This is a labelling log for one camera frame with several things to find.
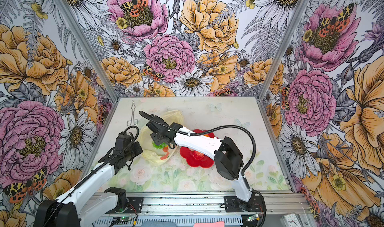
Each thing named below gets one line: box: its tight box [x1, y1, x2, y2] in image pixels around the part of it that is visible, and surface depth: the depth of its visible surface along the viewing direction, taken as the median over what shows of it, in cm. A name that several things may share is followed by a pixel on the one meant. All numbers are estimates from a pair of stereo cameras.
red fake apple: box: [192, 150, 206, 161], surface depth 88 cm
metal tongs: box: [126, 100, 138, 126], surface depth 111 cm
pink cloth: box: [193, 221, 225, 227], surface depth 71 cm
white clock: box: [282, 212, 302, 227], surface depth 70 cm
